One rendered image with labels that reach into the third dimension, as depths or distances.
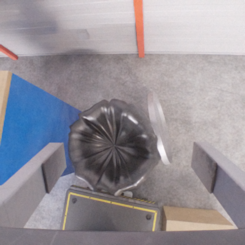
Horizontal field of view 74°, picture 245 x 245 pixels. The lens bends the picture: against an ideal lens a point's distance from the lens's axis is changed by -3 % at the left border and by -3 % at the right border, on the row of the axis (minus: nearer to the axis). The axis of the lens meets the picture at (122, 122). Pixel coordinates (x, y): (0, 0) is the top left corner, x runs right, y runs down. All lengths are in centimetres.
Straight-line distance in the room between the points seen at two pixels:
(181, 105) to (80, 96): 97
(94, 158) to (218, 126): 113
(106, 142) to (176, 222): 74
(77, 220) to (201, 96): 145
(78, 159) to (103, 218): 55
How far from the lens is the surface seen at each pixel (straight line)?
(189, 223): 139
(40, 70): 209
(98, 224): 140
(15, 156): 98
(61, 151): 16
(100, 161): 104
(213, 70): 183
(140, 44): 160
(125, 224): 136
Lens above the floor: 156
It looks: 78 degrees down
